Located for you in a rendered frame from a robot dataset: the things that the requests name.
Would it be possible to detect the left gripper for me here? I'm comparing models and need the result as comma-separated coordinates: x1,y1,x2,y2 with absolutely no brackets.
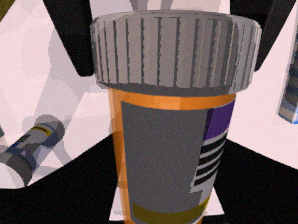
43,0,296,77

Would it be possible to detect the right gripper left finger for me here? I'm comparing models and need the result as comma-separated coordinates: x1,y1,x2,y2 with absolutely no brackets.
0,134,118,224

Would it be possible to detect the orange pill bottle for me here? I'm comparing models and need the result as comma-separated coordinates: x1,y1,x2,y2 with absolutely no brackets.
108,87,236,224

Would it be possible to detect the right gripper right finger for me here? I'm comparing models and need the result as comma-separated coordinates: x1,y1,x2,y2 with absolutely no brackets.
213,139,298,224

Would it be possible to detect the grey ribbed bottle cap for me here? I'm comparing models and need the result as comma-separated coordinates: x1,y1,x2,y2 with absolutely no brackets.
90,10,262,97

